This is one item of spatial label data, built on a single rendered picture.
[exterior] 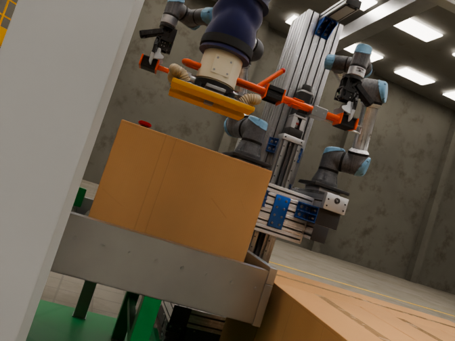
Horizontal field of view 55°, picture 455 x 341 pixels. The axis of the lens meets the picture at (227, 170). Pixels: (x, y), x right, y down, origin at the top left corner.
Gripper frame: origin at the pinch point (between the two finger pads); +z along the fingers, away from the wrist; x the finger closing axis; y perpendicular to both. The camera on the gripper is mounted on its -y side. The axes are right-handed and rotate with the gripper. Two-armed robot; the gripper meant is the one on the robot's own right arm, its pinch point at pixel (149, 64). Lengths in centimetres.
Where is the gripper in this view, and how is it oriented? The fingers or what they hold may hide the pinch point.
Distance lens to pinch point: 213.0
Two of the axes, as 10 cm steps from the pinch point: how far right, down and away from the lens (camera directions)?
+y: 9.3, 3.2, 1.7
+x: -1.8, 0.1, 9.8
